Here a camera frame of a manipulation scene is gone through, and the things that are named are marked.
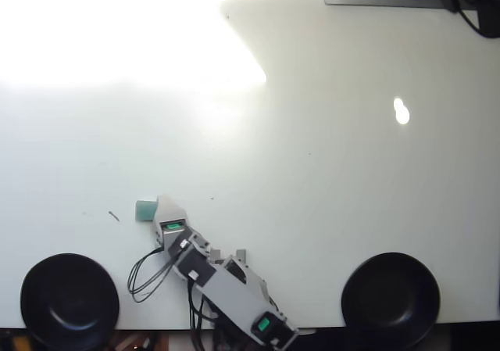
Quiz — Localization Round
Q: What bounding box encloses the blue foam cube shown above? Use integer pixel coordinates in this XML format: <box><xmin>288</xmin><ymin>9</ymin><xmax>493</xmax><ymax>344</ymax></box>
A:
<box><xmin>134</xmin><ymin>199</ymin><xmax>159</xmax><ymax>224</ymax></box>

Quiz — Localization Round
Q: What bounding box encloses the black cable bundle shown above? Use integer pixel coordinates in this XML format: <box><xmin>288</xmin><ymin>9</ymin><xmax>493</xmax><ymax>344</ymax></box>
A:
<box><xmin>186</xmin><ymin>278</ymin><xmax>220</xmax><ymax>344</ymax></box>

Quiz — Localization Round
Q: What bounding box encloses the black device with cables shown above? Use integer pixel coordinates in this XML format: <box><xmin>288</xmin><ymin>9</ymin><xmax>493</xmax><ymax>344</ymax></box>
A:
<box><xmin>409</xmin><ymin>0</ymin><xmax>500</xmax><ymax>39</ymax></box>

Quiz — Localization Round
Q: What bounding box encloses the black looped servo cable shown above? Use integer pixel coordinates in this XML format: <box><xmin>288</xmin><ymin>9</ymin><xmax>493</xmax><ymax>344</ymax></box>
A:
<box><xmin>127</xmin><ymin>246</ymin><xmax>185</xmax><ymax>305</ymax></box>

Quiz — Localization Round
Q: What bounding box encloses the gray gripper with servo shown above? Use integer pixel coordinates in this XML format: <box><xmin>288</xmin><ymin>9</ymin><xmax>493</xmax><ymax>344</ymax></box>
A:
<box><xmin>150</xmin><ymin>195</ymin><xmax>197</xmax><ymax>251</ymax></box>

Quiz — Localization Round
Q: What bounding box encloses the black round bowl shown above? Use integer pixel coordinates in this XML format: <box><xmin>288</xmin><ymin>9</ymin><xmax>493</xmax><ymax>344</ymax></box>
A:
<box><xmin>20</xmin><ymin>253</ymin><xmax>120</xmax><ymax>351</ymax></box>
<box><xmin>341</xmin><ymin>252</ymin><xmax>441</xmax><ymax>350</ymax></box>

